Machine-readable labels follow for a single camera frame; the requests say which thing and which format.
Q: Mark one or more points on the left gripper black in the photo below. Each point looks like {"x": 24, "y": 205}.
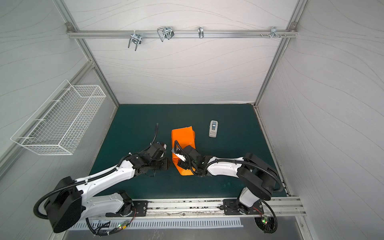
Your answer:
{"x": 162, "y": 163}

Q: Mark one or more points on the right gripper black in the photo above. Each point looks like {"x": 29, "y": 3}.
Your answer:
{"x": 182, "y": 161}

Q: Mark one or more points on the orange wrapping paper sheet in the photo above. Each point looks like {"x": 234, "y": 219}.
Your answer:
{"x": 185, "y": 137}

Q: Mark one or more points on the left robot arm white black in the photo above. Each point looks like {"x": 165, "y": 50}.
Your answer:
{"x": 75, "y": 200}

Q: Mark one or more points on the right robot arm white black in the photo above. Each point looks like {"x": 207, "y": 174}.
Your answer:
{"x": 260, "y": 179}

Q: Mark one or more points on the green table mat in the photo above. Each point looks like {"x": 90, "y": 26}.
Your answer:
{"x": 133, "y": 128}

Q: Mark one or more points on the white vent strip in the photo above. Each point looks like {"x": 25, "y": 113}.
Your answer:
{"x": 149, "y": 224}

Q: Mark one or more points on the metal u-bolt clamp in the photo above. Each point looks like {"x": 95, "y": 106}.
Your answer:
{"x": 135, "y": 40}
{"x": 165, "y": 33}

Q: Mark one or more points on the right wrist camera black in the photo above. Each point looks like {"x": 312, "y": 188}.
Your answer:
{"x": 186, "y": 154}

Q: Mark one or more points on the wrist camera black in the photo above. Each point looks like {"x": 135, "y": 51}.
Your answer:
{"x": 157, "y": 150}
{"x": 186, "y": 154}

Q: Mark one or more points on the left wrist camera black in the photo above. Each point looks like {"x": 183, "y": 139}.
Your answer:
{"x": 157, "y": 150}

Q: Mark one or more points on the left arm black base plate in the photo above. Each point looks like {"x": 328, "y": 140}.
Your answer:
{"x": 138, "y": 208}

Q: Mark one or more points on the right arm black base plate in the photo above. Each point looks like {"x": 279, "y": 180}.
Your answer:
{"x": 234, "y": 207}

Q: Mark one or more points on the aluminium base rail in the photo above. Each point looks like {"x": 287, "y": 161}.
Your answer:
{"x": 209, "y": 208}

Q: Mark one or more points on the white wire basket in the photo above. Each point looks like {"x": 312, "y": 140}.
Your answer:
{"x": 58, "y": 125}

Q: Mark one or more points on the aluminium cross rail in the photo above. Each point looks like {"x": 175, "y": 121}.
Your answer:
{"x": 179, "y": 34}

